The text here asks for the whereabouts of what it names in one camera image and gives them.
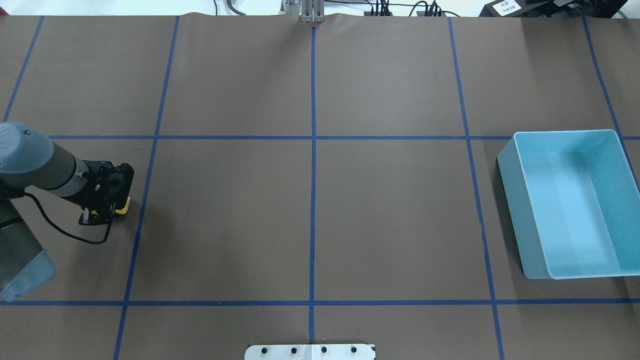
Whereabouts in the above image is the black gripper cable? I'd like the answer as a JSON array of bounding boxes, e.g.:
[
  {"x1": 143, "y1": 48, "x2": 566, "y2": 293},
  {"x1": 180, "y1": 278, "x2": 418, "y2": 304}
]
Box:
[{"x1": 24, "y1": 192, "x2": 114, "y2": 246}]

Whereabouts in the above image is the yellow beetle toy car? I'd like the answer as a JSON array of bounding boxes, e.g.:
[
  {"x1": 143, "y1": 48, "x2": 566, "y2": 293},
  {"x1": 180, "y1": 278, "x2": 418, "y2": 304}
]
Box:
[{"x1": 114, "y1": 196, "x2": 131, "y2": 217}]

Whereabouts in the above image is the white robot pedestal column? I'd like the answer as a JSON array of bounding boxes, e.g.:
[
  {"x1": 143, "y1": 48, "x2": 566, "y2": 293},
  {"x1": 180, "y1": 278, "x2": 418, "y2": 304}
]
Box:
[{"x1": 244, "y1": 343, "x2": 377, "y2": 360}]

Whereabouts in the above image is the light blue plastic bin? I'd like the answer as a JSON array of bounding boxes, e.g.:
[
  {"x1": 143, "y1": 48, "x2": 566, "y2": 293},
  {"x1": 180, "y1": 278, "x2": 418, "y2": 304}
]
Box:
[{"x1": 497, "y1": 129, "x2": 640, "y2": 280}]

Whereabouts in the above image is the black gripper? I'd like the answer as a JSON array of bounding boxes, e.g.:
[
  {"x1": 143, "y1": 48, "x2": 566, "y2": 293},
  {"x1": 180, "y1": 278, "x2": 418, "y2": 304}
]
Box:
[{"x1": 77, "y1": 161, "x2": 135, "y2": 226}]

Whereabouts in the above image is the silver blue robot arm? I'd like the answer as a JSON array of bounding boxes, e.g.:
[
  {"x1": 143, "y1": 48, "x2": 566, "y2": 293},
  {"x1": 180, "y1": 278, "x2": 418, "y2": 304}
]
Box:
[{"x1": 0, "y1": 121, "x2": 135, "y2": 302}]

